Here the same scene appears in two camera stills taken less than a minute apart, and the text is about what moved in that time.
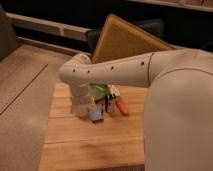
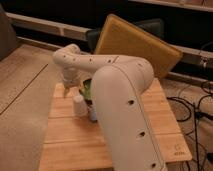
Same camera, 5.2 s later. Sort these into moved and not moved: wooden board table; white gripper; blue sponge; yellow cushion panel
Moved: white gripper
Not moved: yellow cushion panel; blue sponge; wooden board table
